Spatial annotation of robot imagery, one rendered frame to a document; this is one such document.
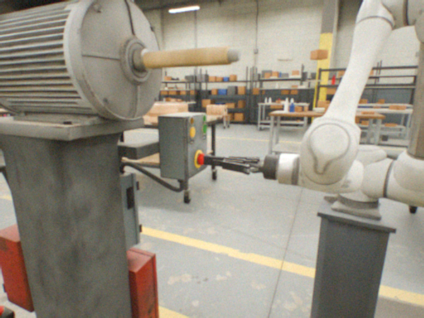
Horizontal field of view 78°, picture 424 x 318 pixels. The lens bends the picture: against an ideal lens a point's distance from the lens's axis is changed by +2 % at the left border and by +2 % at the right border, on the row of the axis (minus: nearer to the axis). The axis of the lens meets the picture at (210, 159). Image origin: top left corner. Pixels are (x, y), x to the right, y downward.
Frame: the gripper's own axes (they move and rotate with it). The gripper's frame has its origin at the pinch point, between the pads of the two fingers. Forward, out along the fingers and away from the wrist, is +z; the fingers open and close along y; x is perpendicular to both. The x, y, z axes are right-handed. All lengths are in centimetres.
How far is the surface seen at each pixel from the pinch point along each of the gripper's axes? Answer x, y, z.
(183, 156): 2.6, -8.1, 6.8
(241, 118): -81, 946, 270
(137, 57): 28.1, -29.1, 4.8
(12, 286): -35, -38, 49
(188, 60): 27.3, -28.4, -6.5
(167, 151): 3.6, -8.0, 12.4
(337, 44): 190, 1074, -53
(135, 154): 4.7, -17.9, 16.3
